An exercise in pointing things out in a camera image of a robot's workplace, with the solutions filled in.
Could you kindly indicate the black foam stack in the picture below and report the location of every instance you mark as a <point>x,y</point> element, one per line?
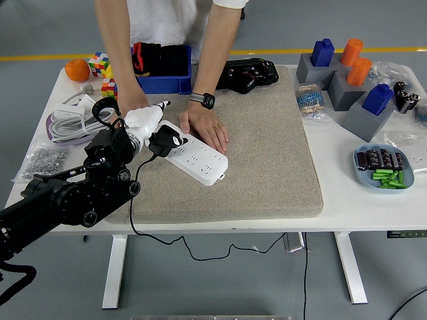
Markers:
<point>173,60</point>

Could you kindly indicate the white rectangular box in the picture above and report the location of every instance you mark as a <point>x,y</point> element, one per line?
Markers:
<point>66,110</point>

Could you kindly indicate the white table leg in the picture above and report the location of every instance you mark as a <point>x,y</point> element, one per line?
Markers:
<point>352,270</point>
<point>115,270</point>

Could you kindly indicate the black red cloth bundle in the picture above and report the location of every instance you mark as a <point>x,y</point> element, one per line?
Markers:
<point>143,56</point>

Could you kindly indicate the grey holder block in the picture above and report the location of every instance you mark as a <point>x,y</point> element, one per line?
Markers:
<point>362,126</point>
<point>343,96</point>
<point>341,68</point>
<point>305,75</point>

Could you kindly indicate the person's right forearm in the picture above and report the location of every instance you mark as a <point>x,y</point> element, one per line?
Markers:
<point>116,56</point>

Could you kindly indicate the white square panel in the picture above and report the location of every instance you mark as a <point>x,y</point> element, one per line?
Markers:
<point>86,100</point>

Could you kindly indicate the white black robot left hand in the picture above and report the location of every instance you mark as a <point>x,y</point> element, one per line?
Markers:
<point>143,120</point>

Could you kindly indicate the green battery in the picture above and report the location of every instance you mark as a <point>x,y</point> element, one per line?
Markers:
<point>382,172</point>
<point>397,185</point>
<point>386,186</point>
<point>380,177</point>
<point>400,177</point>

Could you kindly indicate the grey-brown mat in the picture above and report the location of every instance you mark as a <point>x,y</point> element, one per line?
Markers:
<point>260,160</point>

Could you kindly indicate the black plug adapter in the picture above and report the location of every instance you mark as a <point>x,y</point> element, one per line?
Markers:
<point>161,148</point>

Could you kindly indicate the table control panel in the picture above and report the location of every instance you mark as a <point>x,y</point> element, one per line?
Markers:
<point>407,234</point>

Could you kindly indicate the white round wall plug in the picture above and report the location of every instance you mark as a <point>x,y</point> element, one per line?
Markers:
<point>87,88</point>

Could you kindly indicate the blue plastic bin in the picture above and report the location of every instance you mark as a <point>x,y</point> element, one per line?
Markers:
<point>166,85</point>

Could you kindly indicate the person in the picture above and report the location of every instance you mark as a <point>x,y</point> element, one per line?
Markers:
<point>166,20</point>

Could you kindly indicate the orange fruit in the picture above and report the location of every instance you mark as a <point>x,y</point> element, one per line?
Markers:
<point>77,70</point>

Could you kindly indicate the person's right hand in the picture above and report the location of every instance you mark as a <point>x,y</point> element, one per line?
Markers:
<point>131,103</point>

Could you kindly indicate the silver metal box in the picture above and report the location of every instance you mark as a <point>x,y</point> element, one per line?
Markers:
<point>294,242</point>

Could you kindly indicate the blue block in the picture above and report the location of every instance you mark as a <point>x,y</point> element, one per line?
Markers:
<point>322,53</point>
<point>377,100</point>

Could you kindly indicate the black cylinder cell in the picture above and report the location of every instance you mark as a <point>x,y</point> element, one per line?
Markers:
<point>399,87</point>
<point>403,103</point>
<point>414,100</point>

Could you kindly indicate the colourful puzzle cube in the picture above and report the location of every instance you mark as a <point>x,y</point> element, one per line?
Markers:
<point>98,65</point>
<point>108,88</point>

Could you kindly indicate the bag of resistors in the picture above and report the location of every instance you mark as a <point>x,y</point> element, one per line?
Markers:
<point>312,101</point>

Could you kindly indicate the clear plastic bag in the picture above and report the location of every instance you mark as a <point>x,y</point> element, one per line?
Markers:
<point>400,138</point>

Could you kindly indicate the white power strip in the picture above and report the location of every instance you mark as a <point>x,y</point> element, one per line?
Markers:
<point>200,163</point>

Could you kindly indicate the clear bag of small parts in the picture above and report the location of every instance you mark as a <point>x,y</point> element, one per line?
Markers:
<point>383,71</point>

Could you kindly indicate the black machine part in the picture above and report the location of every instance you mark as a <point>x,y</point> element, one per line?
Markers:
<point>247,75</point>

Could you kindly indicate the orange cylinder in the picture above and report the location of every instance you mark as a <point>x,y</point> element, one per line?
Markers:
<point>358,71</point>
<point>352,51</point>

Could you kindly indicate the black office chair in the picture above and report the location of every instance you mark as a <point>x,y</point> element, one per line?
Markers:
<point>243,13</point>

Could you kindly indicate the person's left hand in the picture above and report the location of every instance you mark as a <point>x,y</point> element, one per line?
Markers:
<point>207,125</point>

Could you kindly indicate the bag of metal screws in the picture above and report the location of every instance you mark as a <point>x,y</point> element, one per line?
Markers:
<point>43,160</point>

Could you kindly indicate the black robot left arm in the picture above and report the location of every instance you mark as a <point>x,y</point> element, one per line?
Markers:
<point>66,196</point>

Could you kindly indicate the person's left forearm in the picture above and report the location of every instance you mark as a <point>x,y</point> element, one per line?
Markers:
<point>213,60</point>

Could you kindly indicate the bag of blue parts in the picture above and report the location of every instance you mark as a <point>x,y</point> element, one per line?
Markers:
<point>422,113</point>

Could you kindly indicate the black capacitor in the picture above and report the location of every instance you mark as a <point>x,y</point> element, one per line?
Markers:
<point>384,156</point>
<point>397,160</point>
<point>372,158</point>
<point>361,160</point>

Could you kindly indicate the light blue plate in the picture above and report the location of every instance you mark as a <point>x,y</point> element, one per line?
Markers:
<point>365,180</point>

